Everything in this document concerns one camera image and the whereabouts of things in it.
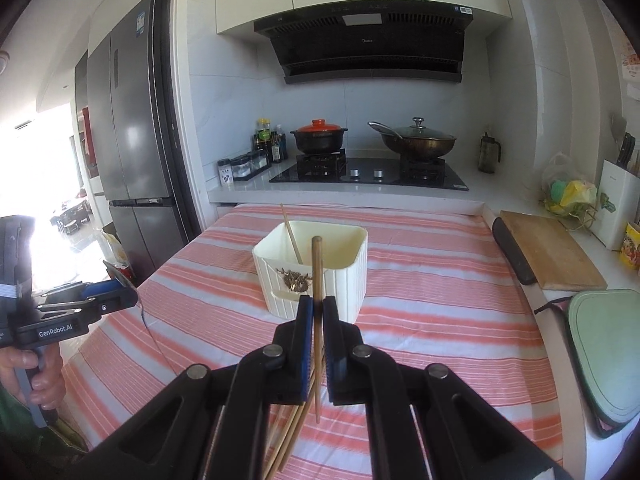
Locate wooden chopstick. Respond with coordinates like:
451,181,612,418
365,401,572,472
280,204,303,264
262,400,308,479
276,372,321,471
311,235,323,424

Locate person's left hand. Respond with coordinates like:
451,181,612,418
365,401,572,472
0,342,66,411

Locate pink striped tablecloth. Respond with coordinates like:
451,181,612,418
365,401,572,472
64,205,565,479

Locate grey refrigerator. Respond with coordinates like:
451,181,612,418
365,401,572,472
87,0,189,282

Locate cream utensil holder box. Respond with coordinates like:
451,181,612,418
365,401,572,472
250,219,370,325

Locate spice jar rack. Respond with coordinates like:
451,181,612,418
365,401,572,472
217,150,271,186

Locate green cutting board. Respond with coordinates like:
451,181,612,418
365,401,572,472
534,288,640,438

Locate wooden cutting board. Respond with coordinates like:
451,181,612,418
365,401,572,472
491,210,608,292

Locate sauce bottles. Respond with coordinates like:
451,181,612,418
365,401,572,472
253,118,288,164

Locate black gas stove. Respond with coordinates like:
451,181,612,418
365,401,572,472
270,152,469,192

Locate yellow green bag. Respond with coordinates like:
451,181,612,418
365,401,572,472
541,152,598,231

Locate yellow snack packet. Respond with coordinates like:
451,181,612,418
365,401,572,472
620,223,640,270

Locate black pot red lid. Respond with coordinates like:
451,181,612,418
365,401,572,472
292,119,348,155

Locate dark glass kettle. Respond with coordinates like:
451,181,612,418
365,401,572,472
477,132,502,174

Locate wok with glass lid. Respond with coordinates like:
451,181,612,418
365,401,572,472
368,116,457,162

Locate white knife block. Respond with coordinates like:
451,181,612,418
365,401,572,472
591,160,639,252

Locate black range hood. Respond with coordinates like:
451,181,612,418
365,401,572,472
254,0,473,84

